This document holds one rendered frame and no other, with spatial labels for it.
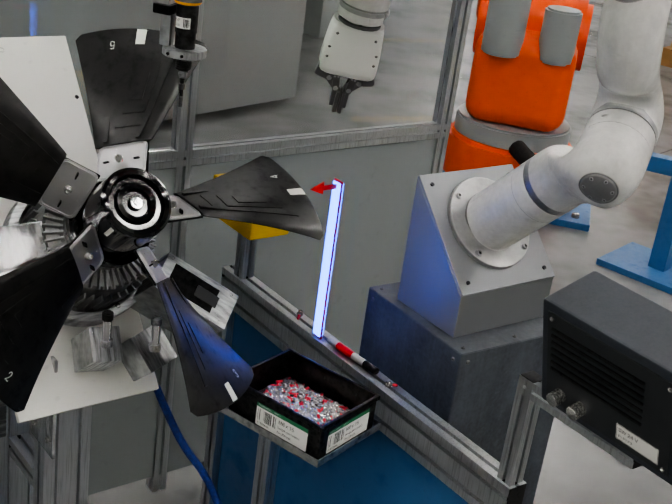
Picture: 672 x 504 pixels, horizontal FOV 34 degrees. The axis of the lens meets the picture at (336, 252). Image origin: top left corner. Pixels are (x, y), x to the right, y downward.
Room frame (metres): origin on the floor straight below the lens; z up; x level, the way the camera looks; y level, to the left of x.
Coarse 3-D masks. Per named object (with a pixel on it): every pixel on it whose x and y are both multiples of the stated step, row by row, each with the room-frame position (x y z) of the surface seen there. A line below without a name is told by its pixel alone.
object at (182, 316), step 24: (168, 288) 1.57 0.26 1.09; (168, 312) 1.53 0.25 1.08; (192, 312) 1.62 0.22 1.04; (192, 336) 1.54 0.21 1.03; (216, 336) 1.63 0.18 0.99; (192, 360) 1.50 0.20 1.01; (216, 360) 1.56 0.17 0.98; (240, 360) 1.64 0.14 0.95; (192, 384) 1.47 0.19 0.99; (216, 384) 1.52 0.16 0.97; (240, 384) 1.58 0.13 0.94; (192, 408) 1.44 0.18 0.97; (216, 408) 1.48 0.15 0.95
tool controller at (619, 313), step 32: (576, 288) 1.47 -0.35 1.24; (608, 288) 1.46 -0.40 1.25; (544, 320) 1.45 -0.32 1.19; (576, 320) 1.40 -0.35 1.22; (608, 320) 1.39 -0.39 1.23; (640, 320) 1.38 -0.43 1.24; (544, 352) 1.46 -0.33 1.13; (576, 352) 1.40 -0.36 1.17; (608, 352) 1.35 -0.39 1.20; (640, 352) 1.31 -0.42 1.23; (544, 384) 1.47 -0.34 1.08; (576, 384) 1.40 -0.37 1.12; (608, 384) 1.35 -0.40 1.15; (640, 384) 1.31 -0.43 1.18; (576, 416) 1.39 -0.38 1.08; (608, 416) 1.36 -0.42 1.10; (640, 416) 1.31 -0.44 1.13; (640, 448) 1.32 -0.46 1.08
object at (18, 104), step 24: (0, 96) 1.60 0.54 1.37; (0, 120) 1.59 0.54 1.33; (24, 120) 1.60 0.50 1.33; (0, 144) 1.58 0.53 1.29; (24, 144) 1.59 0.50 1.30; (48, 144) 1.61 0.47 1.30; (0, 168) 1.58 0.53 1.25; (24, 168) 1.59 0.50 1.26; (48, 168) 1.60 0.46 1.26; (0, 192) 1.59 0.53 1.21; (24, 192) 1.60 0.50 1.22
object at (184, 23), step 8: (176, 8) 1.70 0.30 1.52; (184, 8) 1.69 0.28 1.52; (192, 8) 1.69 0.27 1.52; (176, 16) 1.69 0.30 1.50; (184, 16) 1.69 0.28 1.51; (192, 16) 1.69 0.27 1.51; (176, 24) 1.69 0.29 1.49; (184, 24) 1.68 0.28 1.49; (192, 24) 1.69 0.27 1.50; (176, 32) 1.69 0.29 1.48; (184, 32) 1.69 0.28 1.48; (192, 32) 1.69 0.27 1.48; (176, 40) 1.69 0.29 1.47; (184, 40) 1.69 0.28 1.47; (192, 40) 1.69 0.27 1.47; (184, 48) 1.69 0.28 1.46; (192, 48) 1.69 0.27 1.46; (176, 64) 1.70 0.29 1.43; (184, 64) 1.69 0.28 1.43
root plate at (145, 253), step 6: (138, 252) 1.58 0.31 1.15; (144, 252) 1.62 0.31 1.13; (150, 252) 1.66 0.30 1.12; (144, 258) 1.59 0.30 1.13; (150, 258) 1.63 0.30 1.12; (144, 264) 1.58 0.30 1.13; (150, 270) 1.57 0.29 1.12; (156, 270) 1.61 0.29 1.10; (162, 270) 1.65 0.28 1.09; (156, 276) 1.59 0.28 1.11; (162, 276) 1.63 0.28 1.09; (156, 282) 1.57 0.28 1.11
